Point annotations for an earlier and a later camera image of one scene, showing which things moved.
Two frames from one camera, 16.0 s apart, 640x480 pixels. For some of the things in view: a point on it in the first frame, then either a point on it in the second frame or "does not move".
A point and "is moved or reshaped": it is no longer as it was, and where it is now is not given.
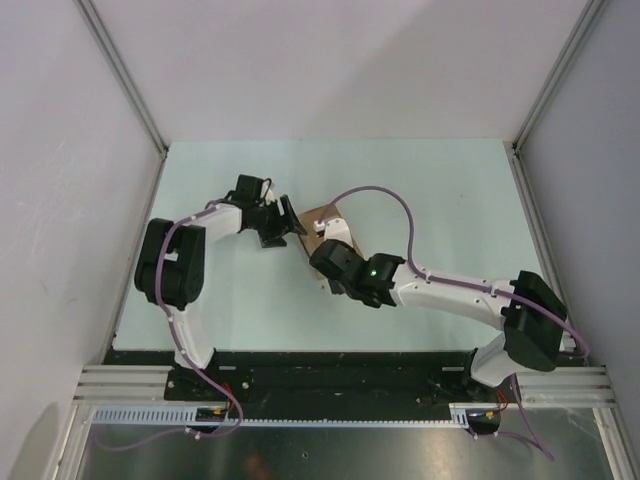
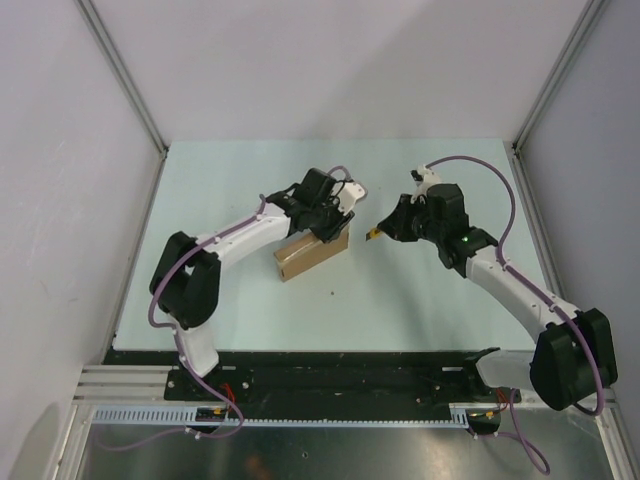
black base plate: [323, 378] does not move
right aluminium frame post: [593, 11] does not move
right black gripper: [335, 289] to [396, 224]
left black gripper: [273, 237] to [339, 222]
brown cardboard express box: [309, 219] is moved or reshaped
